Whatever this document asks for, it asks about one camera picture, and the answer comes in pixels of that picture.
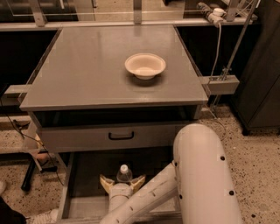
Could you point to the closed grey upper drawer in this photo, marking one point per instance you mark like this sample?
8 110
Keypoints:
95 137

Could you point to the grey drawer cabinet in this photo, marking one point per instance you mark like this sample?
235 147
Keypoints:
83 80

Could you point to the grey side bracket right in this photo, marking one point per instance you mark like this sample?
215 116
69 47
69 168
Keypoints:
217 86

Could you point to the black drawer handle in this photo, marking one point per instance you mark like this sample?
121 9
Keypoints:
120 136

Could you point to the white paper bowl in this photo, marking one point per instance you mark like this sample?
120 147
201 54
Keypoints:
145 66

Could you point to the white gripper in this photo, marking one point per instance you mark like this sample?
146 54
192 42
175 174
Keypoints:
121 188

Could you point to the white power strip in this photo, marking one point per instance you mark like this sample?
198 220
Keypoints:
214 16

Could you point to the clear plastic water bottle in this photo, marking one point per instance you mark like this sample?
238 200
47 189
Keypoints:
124 174

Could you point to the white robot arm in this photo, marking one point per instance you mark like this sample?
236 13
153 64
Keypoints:
198 177

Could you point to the open grey lower drawer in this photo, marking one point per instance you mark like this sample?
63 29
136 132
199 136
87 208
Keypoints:
84 200

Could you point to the white sneaker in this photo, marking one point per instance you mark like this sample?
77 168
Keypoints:
49 217

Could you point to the metal tripod pole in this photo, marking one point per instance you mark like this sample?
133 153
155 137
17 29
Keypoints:
225 70

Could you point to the grey side bracket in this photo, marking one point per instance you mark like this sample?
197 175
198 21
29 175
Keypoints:
217 86
13 95

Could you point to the grey side bracket left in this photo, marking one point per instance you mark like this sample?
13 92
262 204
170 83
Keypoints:
13 95

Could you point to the black stand foot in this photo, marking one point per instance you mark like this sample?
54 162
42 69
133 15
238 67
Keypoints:
26 185

